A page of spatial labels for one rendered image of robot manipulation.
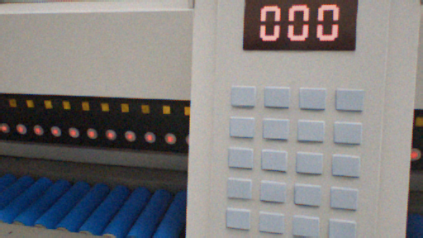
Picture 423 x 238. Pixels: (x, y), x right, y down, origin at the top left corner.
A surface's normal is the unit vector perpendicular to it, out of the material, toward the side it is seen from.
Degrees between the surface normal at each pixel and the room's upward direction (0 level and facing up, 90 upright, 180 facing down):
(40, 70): 111
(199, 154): 90
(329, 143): 90
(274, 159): 90
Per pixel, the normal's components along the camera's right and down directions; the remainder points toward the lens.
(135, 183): -0.23, 0.40
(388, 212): -0.23, 0.04
